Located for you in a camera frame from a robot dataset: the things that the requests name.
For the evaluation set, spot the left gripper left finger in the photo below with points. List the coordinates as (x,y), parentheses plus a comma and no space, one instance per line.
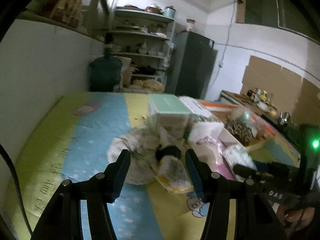
(61,218)

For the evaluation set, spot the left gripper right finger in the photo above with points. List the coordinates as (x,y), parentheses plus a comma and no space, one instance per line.
(236,210)

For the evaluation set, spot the leopard print cloth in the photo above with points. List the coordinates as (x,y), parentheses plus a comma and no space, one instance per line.
(240,131)

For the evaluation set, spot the green item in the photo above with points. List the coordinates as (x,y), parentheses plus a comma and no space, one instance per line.
(242,115)

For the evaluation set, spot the white floral cloth bundle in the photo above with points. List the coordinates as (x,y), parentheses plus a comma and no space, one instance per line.
(147,147)

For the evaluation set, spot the person right hand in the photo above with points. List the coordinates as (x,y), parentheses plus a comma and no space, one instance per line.
(294,220)

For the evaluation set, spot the orange rimmed cardboard tray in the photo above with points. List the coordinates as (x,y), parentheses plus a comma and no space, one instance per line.
(262,133)

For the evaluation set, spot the white bowl on counter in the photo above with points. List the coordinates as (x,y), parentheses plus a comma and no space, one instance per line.
(263,106)

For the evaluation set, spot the kitchen counter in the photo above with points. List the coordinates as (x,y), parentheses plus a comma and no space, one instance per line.
(242,100)

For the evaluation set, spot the large floral tissue pack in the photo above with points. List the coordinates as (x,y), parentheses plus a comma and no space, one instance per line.
(199,115)

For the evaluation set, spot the green top tissue box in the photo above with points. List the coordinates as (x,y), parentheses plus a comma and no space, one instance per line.
(167,111)

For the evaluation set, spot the black refrigerator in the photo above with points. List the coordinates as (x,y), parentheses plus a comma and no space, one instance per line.
(191,65)

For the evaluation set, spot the yellow dough pile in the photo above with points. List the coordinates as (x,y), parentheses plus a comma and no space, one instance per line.
(150,84)

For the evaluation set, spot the glass jar on fridge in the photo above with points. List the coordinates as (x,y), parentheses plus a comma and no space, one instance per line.
(190,24)

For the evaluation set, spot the metal storage shelf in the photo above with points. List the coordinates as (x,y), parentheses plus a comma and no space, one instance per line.
(146,37)

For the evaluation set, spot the orange drink bottles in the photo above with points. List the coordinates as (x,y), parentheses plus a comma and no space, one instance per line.
(64,11)

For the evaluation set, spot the cardboard wall sheets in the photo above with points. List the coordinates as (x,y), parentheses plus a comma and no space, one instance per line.
(290,92)

